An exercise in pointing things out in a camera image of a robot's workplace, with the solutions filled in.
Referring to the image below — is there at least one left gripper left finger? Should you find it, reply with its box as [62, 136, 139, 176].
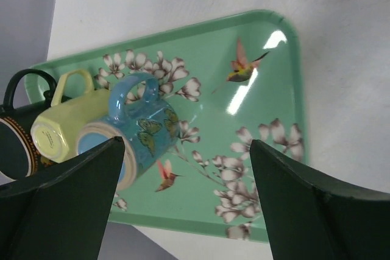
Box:
[1, 136, 125, 259]

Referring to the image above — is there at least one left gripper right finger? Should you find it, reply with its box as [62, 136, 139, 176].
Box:
[250, 140, 389, 259]

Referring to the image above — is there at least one green floral serving tray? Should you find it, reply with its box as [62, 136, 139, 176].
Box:
[36, 10, 307, 242]

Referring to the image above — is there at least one light green faceted mug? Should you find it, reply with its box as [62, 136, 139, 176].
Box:
[30, 69, 110, 163]

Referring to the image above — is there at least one blue butterfly mug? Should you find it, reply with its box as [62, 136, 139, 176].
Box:
[76, 72, 180, 191]

